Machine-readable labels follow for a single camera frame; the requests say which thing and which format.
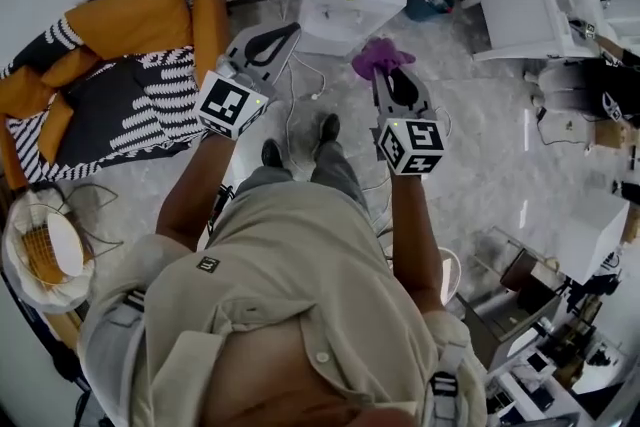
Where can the person's left black shoe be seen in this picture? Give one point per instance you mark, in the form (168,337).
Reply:
(272,154)

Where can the brown chair with metal frame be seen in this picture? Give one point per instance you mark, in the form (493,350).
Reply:
(525,270)

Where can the brown cardboard box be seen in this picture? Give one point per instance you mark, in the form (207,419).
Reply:
(612,134)

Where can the person's black shoe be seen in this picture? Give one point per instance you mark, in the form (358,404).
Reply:
(330,127)
(272,154)

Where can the person's right black shoe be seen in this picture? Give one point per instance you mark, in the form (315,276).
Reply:
(330,127)

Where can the purple fluffy cloth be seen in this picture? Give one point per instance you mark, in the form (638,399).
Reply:
(375,55)

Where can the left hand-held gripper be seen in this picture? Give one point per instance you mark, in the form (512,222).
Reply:
(220,102)

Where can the blue waste bin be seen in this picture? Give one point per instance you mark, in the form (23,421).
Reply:
(425,7)

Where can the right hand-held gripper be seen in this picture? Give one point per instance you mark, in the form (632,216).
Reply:
(417,145)

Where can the large orange back cushion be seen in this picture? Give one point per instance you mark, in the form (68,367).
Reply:
(130,22)

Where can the person's grey trousers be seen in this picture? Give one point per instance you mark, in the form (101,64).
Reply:
(335,170)

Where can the person's left forearm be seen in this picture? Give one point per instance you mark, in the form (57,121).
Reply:
(190,195)

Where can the small orange cushion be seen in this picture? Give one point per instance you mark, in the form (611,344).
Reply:
(25,92)
(55,130)
(70,67)

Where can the person's beige shirt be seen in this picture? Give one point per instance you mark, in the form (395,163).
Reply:
(300,265)

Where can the orange sofa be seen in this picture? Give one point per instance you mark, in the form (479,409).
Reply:
(210,15)

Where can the dark wooden cabinet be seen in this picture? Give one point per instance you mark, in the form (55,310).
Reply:
(495,320)

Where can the tan wooden bench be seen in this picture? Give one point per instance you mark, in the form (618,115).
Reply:
(65,330)

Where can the person's right forearm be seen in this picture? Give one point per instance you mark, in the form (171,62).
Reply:
(415,235)

